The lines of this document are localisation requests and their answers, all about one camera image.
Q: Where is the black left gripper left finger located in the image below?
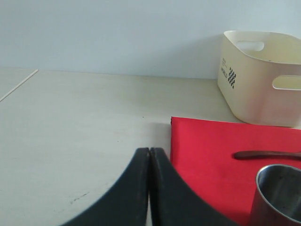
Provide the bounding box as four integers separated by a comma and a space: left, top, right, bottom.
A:
64, 147, 150, 226

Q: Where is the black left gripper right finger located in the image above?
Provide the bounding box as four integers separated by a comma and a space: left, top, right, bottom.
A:
149, 148, 237, 226

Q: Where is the red table cloth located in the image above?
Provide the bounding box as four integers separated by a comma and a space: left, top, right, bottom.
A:
170, 117, 301, 226

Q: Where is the dark wooden spoon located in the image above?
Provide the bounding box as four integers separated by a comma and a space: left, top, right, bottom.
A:
232, 151, 301, 160

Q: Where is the stainless steel cup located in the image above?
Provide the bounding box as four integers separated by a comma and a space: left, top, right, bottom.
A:
248, 164, 301, 226

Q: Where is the cream plastic tub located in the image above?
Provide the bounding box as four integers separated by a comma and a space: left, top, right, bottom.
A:
217, 31, 301, 127

